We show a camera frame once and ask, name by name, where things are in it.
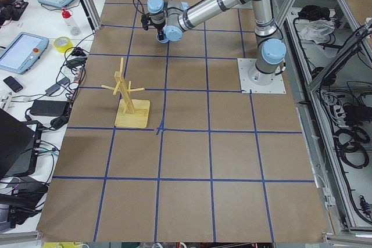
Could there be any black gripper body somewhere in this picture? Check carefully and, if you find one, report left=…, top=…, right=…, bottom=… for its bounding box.
left=153, top=21, right=165, bottom=35

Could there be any light blue plastic cup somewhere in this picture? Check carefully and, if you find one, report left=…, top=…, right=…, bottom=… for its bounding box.
left=156, top=34, right=169, bottom=44

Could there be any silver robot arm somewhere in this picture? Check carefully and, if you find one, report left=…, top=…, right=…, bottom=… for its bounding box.
left=141, top=0, right=287, bottom=74

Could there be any red cap squeeze bottle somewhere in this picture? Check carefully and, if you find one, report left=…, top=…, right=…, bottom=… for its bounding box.
left=62, top=8, right=81, bottom=36

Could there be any wooden mug tree stand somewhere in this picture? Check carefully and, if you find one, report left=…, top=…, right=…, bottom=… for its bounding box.
left=101, top=57, right=151, bottom=128

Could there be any yellow tape roll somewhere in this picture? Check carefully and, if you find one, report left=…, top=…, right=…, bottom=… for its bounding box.
left=53, top=37, right=74, bottom=53

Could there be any black power adapter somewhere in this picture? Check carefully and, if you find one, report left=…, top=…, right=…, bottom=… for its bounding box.
left=30, top=100, right=68, bottom=117

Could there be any teach pendant near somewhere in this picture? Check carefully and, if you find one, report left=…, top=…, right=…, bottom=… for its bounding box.
left=1, top=32, right=49, bottom=74

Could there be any white crumpled cloth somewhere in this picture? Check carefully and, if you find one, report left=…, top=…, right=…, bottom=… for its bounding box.
left=299, top=20, right=335, bottom=44

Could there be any black smartphone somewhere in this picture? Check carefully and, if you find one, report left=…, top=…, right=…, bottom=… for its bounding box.
left=3, top=76, right=23, bottom=92

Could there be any black laptop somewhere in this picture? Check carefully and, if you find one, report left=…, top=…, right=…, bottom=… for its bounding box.
left=1, top=110, right=42, bottom=178

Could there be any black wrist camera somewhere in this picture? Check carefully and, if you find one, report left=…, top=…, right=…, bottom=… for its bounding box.
left=141, top=14, right=149, bottom=31

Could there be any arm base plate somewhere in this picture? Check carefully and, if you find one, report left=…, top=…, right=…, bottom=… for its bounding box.
left=237, top=58, right=287, bottom=94

